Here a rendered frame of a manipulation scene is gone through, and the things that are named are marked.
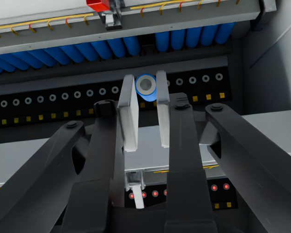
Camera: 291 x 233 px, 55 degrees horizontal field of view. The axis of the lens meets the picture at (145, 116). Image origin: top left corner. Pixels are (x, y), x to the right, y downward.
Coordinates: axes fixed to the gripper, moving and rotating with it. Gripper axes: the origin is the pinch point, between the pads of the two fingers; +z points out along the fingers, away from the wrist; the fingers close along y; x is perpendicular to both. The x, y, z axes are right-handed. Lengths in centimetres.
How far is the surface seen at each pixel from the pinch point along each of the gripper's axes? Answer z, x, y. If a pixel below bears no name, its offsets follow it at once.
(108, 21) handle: 10.5, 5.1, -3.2
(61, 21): 14.4, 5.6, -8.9
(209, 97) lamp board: 22.6, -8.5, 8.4
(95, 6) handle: 5.1, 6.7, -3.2
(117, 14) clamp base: 11.0, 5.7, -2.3
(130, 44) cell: 18.4, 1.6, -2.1
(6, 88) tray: 25.3, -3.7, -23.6
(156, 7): 14.4, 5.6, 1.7
